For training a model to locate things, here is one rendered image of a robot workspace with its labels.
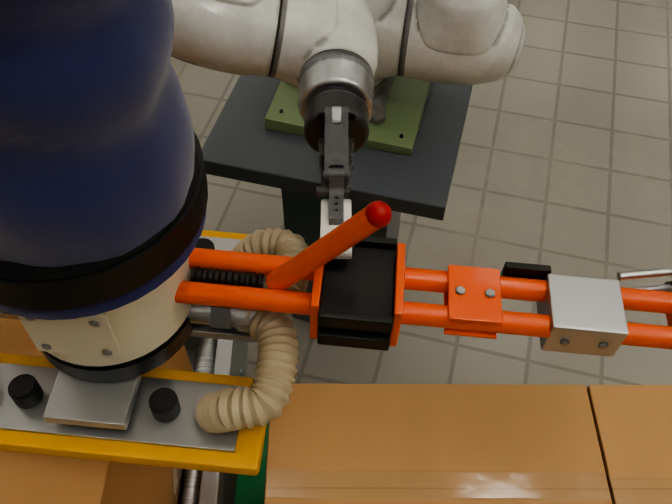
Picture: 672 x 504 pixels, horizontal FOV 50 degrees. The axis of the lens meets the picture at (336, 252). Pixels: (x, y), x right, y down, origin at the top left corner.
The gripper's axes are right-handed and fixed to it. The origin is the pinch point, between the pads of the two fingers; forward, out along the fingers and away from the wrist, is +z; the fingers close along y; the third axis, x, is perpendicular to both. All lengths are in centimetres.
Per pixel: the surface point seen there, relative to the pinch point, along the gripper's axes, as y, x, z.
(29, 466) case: 25.4, 36.1, 12.8
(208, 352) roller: 65, 25, -24
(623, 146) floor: 121, -100, -135
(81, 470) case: 25.4, 29.9, 13.2
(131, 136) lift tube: -23.2, 13.8, 7.5
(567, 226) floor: 121, -73, -100
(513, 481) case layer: 66, -31, 1
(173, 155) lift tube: -19.1, 12.0, 5.3
